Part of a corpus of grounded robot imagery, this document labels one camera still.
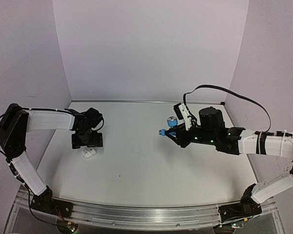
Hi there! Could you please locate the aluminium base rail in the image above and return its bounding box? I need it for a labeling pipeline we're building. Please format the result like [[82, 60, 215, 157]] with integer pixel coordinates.
[[17, 187, 277, 231]]

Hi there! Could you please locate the left black base cable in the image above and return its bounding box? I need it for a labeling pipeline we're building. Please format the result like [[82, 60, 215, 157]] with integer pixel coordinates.
[[28, 192, 64, 225]]

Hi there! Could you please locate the white plastic pipe fitting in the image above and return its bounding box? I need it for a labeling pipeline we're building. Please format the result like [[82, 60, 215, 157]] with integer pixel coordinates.
[[82, 148, 97, 159]]

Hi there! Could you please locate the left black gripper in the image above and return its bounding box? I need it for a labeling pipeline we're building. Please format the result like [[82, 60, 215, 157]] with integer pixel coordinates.
[[71, 126, 103, 149]]

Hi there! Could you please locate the blue water faucet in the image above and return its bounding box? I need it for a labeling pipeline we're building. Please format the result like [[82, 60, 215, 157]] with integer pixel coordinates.
[[158, 116, 178, 137]]

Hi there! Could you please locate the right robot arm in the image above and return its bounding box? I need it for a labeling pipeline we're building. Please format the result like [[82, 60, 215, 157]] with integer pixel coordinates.
[[159, 103, 293, 222]]

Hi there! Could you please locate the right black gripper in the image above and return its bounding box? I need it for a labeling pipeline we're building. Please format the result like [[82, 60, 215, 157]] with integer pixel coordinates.
[[164, 122, 217, 149]]

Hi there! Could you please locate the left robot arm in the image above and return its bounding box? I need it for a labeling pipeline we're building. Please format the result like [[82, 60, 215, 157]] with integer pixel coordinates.
[[0, 103, 104, 214]]

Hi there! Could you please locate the right circuit board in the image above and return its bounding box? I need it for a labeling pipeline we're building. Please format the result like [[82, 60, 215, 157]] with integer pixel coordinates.
[[228, 222, 245, 230]]

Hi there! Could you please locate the right black camera cable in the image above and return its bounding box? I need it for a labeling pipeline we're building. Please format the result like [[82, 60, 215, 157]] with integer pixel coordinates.
[[183, 84, 272, 132]]

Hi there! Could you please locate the left circuit board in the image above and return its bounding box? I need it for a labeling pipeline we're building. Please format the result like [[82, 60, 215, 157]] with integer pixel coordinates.
[[56, 220, 79, 234]]

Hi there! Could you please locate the circuit board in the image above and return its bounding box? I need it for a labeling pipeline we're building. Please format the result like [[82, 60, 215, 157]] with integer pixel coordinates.
[[56, 220, 79, 234], [228, 222, 245, 230]]

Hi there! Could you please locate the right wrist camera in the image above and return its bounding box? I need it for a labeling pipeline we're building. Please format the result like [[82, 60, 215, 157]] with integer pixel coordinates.
[[173, 103, 192, 131]]

